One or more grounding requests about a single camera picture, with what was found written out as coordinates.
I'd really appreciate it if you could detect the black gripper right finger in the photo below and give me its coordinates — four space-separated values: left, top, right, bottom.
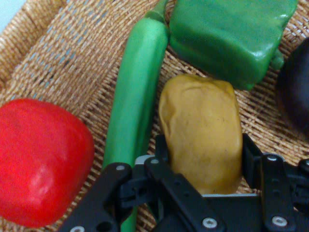
241 132 309 232

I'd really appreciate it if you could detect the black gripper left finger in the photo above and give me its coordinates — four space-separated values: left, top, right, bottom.
57 134 226 232

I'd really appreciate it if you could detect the yellow-brown toy potato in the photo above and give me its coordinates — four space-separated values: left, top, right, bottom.
158 74 243 195

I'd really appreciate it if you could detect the light green toy zucchini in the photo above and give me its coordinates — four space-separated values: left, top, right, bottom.
102 0 170 232

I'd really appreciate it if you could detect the dark purple toy eggplant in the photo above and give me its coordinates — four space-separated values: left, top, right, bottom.
276 36 309 134

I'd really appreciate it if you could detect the red toy bell pepper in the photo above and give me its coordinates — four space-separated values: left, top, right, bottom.
0 98 95 229

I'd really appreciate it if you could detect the woven wicker basket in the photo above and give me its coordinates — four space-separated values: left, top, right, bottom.
0 0 309 232

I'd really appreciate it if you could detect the green toy bell pepper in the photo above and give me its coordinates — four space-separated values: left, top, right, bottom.
169 0 299 92

